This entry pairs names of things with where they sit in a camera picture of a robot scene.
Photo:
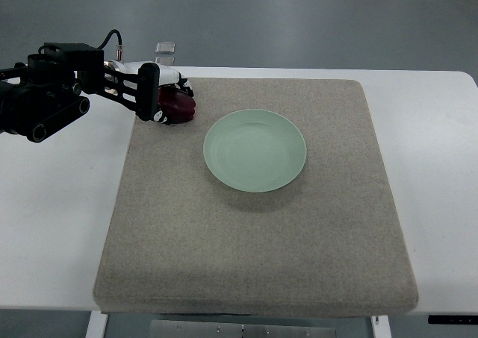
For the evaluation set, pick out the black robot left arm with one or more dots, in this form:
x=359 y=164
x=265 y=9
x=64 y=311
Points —
x=50 y=91

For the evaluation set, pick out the lower clear floor marker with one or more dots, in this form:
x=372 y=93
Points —
x=165 y=60

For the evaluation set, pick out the black table control panel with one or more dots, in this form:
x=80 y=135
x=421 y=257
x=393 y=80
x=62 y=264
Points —
x=452 y=320

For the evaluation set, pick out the metal table base plate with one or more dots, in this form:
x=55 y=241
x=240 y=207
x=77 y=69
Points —
x=173 y=329

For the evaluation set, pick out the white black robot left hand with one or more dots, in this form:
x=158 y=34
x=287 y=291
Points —
x=168 y=77

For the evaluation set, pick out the white table leg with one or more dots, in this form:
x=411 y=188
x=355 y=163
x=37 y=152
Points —
x=97 y=325

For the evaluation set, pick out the pale green plate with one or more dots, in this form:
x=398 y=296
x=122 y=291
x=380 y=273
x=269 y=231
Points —
x=254 y=151

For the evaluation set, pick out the red apple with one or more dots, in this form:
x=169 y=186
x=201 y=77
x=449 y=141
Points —
x=175 y=106

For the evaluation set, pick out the clear floor marker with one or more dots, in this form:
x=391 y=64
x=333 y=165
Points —
x=165 y=60
x=165 y=47

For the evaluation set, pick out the upper clear floor marker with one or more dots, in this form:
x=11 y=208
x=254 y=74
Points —
x=165 y=47

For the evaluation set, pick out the beige felt mat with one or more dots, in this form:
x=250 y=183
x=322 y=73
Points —
x=327 y=244

